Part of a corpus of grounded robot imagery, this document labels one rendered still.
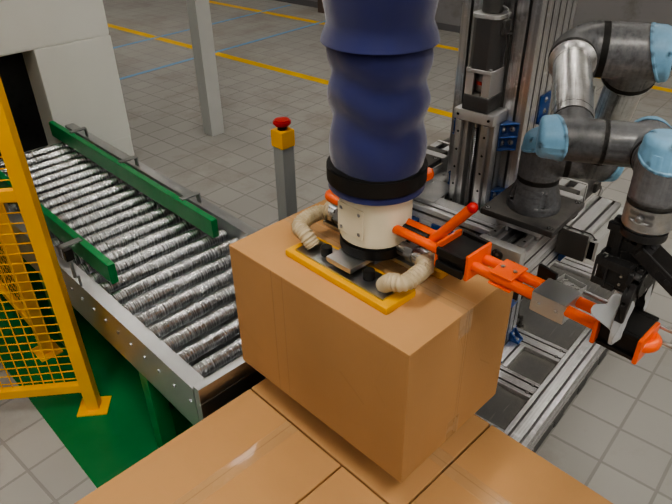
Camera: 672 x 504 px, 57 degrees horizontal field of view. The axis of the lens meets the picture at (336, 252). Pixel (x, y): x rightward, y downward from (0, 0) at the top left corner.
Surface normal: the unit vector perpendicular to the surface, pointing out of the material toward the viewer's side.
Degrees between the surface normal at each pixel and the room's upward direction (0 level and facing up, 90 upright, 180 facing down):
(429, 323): 0
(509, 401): 0
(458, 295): 0
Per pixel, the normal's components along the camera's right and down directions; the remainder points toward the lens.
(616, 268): -0.72, 0.37
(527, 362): -0.01, -0.84
